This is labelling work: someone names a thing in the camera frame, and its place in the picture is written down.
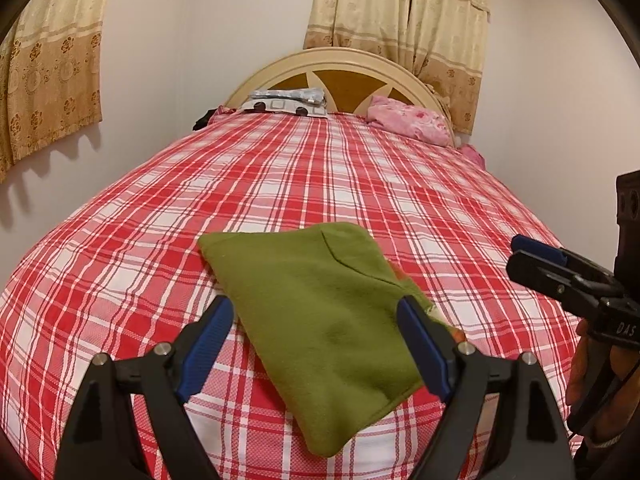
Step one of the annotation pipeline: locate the green orange cream striped sweater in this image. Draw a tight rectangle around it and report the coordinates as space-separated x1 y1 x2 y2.
197 222 463 458

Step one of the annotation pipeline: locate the person's right hand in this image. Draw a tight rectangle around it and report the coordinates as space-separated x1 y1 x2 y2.
566 321 640 443

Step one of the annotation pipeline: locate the pink cloth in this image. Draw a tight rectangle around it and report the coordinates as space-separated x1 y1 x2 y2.
459 143 487 169

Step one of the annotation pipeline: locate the beige floral curtain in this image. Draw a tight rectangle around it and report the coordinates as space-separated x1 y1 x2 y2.
407 0 491 136
0 0 118 183
304 0 416 59

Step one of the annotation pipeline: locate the dark cloth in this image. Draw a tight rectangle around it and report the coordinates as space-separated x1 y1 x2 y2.
192 107 221 133

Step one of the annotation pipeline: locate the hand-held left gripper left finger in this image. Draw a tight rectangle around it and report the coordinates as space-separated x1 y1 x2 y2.
52 296 235 480

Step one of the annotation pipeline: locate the pink floral pillow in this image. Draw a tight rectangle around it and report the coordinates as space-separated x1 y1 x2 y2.
366 95 451 147

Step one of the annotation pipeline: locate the white pillow with dark print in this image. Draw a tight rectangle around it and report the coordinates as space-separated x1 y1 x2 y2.
242 99 329 119

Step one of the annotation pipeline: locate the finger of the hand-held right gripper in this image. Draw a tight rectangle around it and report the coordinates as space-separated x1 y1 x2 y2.
506 252 626 312
511 235 615 282

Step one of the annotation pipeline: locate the cream wooden headboard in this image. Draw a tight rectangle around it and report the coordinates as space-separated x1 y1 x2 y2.
222 47 457 148

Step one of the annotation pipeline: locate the red plaid bed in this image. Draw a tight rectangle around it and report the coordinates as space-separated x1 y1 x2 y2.
0 110 601 480

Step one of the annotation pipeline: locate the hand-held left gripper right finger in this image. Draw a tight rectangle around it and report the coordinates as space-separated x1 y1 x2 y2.
396 295 576 480

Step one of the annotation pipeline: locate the grey floral pillow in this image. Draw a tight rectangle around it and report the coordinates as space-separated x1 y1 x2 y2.
250 87 326 107

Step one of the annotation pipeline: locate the thin black cable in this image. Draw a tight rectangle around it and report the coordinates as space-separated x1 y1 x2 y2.
570 360 640 433

